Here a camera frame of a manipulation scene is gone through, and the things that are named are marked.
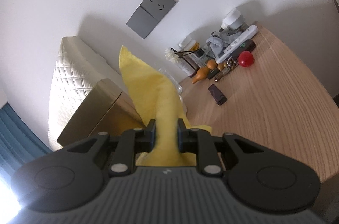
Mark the reed diffuser with white flower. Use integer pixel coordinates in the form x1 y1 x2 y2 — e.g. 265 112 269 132
165 47 199 78

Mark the grey wall switch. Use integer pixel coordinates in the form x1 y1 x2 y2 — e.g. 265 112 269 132
126 6 159 40

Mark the white plug-in device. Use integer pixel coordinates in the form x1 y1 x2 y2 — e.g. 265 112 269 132
221 9 246 32

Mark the gold tea tin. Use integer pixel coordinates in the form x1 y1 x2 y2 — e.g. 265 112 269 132
56 78 146 153

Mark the white remote control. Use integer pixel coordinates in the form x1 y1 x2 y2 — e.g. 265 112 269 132
215 25 258 64

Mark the grey wall socket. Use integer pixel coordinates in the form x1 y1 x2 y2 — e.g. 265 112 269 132
139 0 177 22

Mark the grey crumpled cloth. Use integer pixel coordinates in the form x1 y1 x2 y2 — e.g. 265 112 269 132
206 30 239 55

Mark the yellow cleaning cloth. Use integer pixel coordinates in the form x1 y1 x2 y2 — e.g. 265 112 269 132
118 45 213 168

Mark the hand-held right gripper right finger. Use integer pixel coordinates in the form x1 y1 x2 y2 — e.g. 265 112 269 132
177 119 265 176

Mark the blue curtain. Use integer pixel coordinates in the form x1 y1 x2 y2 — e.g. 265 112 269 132
0 102 54 189

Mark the bunch of keys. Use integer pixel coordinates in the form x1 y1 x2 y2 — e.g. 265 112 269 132
214 57 239 82

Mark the clear glass jar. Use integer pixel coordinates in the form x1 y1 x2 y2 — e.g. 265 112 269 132
158 68 183 94

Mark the white pill bottle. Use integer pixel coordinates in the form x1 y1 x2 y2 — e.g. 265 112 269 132
178 37 199 53

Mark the black remote control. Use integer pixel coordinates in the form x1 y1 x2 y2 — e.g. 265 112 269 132
227 39 256 59

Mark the red ball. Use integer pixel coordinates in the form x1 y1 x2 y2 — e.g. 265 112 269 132
238 51 254 68

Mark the wooden nightstand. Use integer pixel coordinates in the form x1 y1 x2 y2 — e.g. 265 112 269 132
180 21 339 184

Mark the orange gourd ornament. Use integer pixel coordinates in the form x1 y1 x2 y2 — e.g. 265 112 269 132
192 67 211 85

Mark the small clear glass bottle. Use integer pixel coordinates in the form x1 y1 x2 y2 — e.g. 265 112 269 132
195 48 207 66

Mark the cream quilted headboard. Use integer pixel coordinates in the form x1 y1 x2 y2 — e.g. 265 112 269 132
48 37 123 151

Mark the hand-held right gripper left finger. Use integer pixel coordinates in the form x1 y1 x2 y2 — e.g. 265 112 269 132
67 119 157 177

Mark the black lighter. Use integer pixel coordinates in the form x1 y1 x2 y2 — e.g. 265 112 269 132
208 84 228 106

